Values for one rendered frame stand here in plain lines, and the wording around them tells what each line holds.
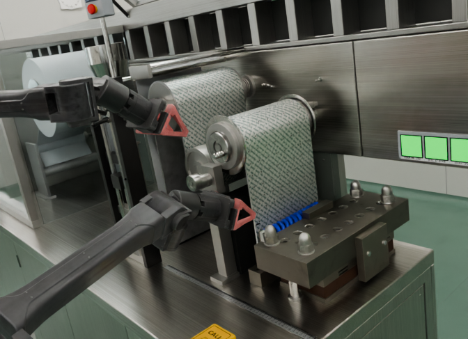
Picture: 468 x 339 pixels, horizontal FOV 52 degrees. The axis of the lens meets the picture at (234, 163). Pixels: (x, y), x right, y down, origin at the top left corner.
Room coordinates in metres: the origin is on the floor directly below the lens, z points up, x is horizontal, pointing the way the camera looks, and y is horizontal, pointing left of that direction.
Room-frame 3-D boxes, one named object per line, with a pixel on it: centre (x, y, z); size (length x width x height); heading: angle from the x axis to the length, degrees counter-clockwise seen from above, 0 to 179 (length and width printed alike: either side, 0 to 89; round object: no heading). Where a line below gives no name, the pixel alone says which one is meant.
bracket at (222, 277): (1.11, 0.07, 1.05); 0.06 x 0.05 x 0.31; 129
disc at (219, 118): (1.11, 0.01, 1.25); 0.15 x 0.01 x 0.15; 39
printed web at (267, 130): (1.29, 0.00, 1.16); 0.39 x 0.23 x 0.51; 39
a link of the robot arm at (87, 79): (0.95, 0.26, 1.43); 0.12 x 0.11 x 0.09; 125
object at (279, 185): (1.14, -0.12, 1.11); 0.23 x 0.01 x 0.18; 129
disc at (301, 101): (1.27, -0.18, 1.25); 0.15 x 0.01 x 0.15; 39
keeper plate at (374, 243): (1.01, -0.29, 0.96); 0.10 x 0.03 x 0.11; 129
